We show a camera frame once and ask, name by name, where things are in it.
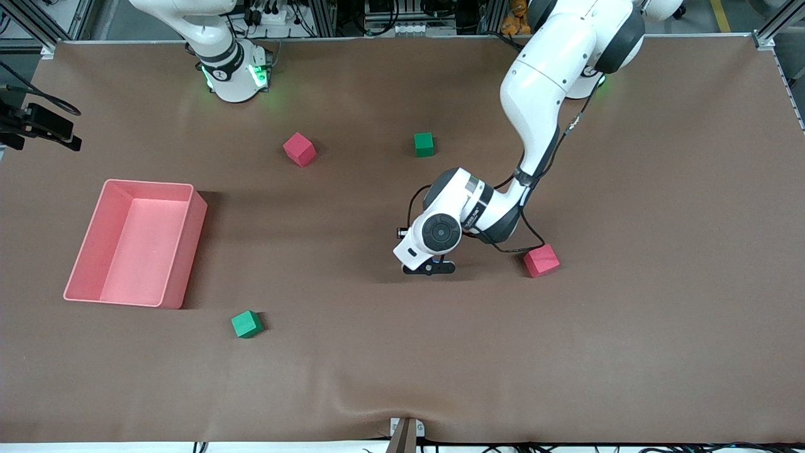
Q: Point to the white terminal block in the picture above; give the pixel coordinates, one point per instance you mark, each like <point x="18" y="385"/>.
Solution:
<point x="415" y="29"/>

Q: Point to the white corner bracket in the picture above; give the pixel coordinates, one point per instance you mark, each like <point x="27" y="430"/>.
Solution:
<point x="48" y="51"/>
<point x="764" y="41"/>

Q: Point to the aluminium frame post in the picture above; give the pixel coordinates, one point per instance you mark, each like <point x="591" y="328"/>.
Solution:
<point x="492" y="16"/>
<point x="326" y="16"/>

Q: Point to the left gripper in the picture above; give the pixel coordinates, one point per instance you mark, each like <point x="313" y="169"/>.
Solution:
<point x="399" y="233"/>

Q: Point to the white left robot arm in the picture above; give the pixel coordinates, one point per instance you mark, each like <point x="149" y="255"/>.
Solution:
<point x="547" y="69"/>

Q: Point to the black caster wheel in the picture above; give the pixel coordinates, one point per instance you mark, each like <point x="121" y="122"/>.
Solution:
<point x="678" y="11"/>

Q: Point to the pink foam cube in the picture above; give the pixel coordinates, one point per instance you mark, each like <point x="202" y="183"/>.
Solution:
<point x="299" y="149"/>
<point x="542" y="262"/>

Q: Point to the grey camera mounting pole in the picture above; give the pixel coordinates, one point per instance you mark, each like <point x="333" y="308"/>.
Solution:
<point x="402" y="440"/>

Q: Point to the brown table mat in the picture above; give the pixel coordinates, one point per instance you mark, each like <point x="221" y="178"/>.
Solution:
<point x="402" y="352"/>

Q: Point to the pink plastic bin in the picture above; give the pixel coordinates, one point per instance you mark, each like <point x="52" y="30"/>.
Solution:
<point x="138" y="251"/>

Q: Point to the green foam cube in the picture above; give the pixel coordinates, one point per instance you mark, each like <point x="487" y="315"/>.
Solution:
<point x="424" y="144"/>
<point x="246" y="324"/>

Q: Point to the orange snack packets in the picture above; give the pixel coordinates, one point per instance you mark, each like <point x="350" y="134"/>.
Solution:
<point x="512" y="25"/>

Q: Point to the white power strip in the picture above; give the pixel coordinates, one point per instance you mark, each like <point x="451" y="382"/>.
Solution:
<point x="270" y="16"/>

